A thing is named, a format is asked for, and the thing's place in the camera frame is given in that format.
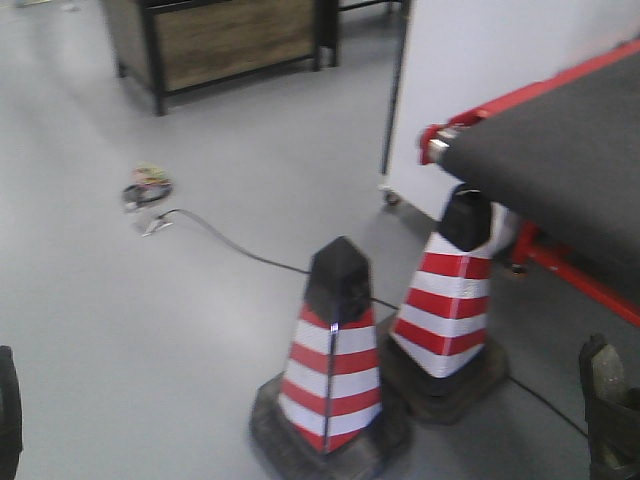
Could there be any black floor cable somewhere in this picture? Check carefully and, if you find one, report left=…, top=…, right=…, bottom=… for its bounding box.
left=122, top=182, right=589, bottom=436

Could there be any red white traffic cone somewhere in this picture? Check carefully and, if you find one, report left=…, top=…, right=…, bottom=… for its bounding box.
left=378, top=184, right=509, bottom=425
left=250, top=236, right=411, bottom=479

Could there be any white board on wheels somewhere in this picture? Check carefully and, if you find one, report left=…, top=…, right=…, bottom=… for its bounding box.
left=382, top=0, right=639, bottom=219

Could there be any red conveyor side rail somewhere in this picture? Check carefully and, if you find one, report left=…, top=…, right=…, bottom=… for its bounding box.
left=418, top=39, right=639, bottom=165

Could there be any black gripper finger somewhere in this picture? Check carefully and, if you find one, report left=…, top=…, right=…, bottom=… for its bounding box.
left=585, top=388, right=639, bottom=479
left=1, top=345, right=23, bottom=480

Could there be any left red white traffic cone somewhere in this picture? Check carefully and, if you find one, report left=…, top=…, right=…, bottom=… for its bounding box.
left=250, top=236, right=411, bottom=479

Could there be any red conveyor support frame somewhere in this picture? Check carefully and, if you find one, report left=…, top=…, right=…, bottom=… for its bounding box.
left=508, top=221, right=639, bottom=327

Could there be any grey brake pad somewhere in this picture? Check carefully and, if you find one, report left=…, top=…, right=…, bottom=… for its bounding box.
left=579, top=334, right=629, bottom=468

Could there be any wooden black framed cabinet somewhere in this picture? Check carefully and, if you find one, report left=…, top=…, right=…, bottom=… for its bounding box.
left=100, top=0, right=370, bottom=116

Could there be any dark grey conveyor belt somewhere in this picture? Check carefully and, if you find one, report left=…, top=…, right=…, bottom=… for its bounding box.
left=440, top=54, right=639, bottom=270

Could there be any right red white traffic cone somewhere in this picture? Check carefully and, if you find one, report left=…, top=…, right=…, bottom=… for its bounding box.
left=378, top=184, right=509, bottom=425

